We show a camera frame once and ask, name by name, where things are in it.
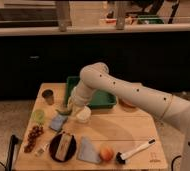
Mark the brown wooden block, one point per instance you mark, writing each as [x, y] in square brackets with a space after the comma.
[63, 147]

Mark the white black dish brush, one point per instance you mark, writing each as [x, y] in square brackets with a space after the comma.
[121, 158]

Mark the black stand pole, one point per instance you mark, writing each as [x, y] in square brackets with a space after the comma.
[12, 144]

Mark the small clear wrapped item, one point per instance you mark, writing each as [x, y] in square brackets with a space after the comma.
[41, 150]

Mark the orange fruit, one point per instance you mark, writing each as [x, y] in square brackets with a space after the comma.
[106, 153]

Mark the green chili pepper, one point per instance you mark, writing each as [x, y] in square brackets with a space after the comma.
[64, 112]

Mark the black round plate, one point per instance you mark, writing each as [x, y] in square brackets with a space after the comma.
[53, 147]

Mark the green plastic tray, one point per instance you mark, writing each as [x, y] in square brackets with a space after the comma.
[100, 99]

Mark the bunch of red grapes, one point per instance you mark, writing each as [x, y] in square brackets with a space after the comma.
[32, 136]

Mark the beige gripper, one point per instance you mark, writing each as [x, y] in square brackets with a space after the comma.
[73, 107]

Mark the blue sponge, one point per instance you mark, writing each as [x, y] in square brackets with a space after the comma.
[57, 122]

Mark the blue folded cloth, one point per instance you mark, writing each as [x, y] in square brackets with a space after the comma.
[87, 152]

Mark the dark metal cup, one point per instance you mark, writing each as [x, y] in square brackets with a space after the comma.
[48, 96]

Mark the orange bowl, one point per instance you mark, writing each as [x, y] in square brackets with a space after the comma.
[125, 104]

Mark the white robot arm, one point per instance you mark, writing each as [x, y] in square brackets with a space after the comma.
[165, 106]

